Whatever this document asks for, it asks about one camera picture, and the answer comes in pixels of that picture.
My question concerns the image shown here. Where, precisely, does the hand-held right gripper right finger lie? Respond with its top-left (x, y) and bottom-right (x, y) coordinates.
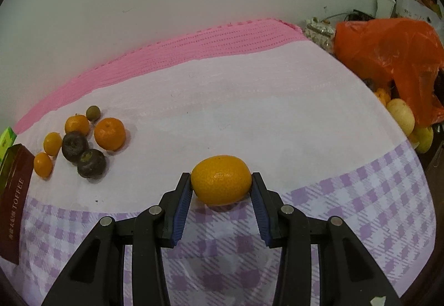
top-left (250, 172), bottom-right (405, 306)

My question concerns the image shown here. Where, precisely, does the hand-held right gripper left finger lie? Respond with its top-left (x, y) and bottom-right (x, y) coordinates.
top-left (41, 172), bottom-right (195, 306)

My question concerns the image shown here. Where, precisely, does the orange kumquat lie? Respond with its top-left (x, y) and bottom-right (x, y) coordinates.
top-left (190, 155), bottom-right (253, 207)
top-left (34, 152), bottom-right (53, 178)
top-left (43, 132), bottom-right (63, 157)

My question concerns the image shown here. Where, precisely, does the large orange mandarin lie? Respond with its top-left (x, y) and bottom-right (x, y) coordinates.
top-left (94, 117), bottom-right (126, 151)

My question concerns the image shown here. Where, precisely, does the dark red candy box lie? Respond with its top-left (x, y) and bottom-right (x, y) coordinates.
top-left (0, 144), bottom-right (36, 265)

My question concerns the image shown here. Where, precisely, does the dark purple passion fruit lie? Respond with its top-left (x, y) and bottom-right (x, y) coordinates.
top-left (77, 149), bottom-right (107, 179)
top-left (62, 131), bottom-right (90, 164)

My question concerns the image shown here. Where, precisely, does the pink purple checked cloth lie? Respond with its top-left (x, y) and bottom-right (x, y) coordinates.
top-left (0, 17), bottom-right (438, 306)

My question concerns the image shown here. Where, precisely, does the small orange mandarin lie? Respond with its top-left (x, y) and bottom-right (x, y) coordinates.
top-left (64, 114), bottom-right (91, 136)

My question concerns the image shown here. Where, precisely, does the small orange fruit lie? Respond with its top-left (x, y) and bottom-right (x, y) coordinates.
top-left (375, 88), bottom-right (392, 107)

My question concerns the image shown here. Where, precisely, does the yellow apple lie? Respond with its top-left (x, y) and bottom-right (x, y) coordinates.
top-left (386, 98), bottom-right (416, 136)

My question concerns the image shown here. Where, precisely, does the yellow-green apple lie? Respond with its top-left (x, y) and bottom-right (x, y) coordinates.
top-left (409, 126), bottom-right (434, 154)

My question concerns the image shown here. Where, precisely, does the green carton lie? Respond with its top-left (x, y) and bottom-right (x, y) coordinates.
top-left (0, 127), bottom-right (17, 154)

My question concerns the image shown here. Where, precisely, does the orange plastic bag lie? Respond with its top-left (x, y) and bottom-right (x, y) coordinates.
top-left (334, 18), bottom-right (444, 128)

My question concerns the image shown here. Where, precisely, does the white paper cup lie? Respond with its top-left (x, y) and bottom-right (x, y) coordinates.
top-left (377, 0), bottom-right (397, 18)

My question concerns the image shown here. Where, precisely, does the thin cable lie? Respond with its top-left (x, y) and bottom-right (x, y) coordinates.
top-left (322, 11), bottom-right (354, 21)

